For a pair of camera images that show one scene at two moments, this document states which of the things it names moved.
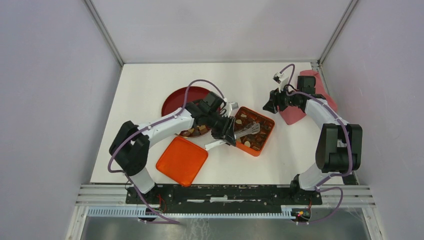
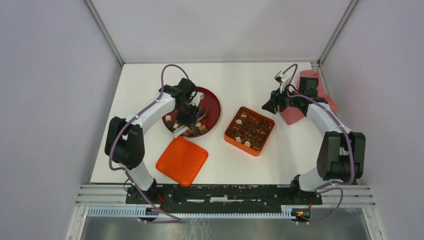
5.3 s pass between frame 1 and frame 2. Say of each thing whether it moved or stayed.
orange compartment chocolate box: stayed
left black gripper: moved
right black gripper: stayed
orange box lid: stayed
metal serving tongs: moved
